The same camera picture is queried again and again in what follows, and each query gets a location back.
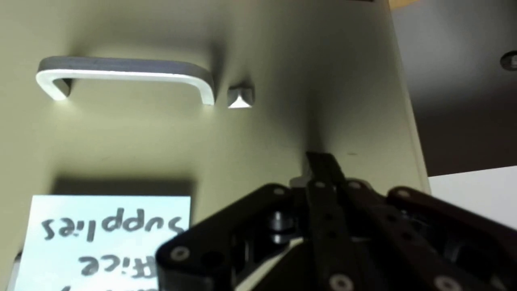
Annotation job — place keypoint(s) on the white paper drawer label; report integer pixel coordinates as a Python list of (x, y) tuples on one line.
[(98, 242)]

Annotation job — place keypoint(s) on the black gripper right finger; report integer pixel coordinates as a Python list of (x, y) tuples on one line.
[(402, 241)]

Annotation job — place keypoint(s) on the beige cabinet drawer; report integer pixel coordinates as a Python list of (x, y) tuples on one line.
[(327, 76)]

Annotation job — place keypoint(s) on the silver drawer latch button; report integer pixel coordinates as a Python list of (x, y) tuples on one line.
[(242, 97)]

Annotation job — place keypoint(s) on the silver upper drawer handle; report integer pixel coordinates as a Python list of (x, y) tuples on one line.
[(56, 74)]

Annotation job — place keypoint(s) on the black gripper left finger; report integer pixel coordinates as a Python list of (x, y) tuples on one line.
[(248, 244)]

